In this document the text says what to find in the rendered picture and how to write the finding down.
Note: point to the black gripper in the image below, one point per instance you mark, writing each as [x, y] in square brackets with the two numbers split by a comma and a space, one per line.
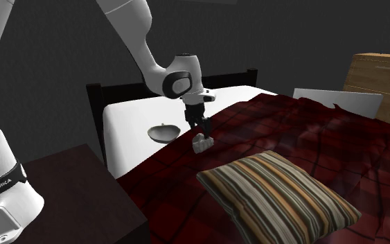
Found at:
[194, 110]

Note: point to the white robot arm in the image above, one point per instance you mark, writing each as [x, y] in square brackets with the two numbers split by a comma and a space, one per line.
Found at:
[127, 20]

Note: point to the small white figure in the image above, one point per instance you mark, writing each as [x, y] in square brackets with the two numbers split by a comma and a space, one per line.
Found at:
[202, 144]

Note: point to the grey bowl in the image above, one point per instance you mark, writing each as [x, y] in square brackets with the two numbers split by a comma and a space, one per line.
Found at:
[163, 133]

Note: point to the dark-framed bed with white mattress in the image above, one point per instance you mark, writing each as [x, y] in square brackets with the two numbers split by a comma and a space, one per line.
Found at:
[130, 115]

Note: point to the dark red plaid blanket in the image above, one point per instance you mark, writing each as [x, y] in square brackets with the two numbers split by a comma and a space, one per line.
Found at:
[299, 142]

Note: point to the brown striped pillow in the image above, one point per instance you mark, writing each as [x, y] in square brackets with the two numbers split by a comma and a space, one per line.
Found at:
[275, 199]

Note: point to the dark red robot stand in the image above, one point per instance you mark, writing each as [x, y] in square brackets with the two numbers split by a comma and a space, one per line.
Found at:
[80, 202]

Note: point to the light wooden chest of drawers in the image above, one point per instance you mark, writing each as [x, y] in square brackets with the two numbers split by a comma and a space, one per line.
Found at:
[380, 81]

